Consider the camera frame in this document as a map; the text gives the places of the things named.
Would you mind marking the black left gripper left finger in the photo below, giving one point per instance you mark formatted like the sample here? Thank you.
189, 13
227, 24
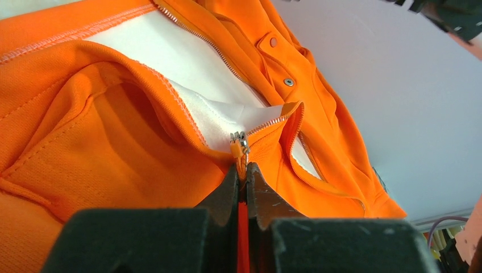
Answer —
199, 239

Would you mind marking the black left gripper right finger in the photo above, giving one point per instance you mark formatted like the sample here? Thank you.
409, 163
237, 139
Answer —
281, 239

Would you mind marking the orange fleece jacket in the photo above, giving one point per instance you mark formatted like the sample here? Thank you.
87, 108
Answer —
132, 104

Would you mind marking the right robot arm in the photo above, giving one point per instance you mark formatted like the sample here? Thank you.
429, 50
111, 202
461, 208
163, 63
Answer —
460, 19

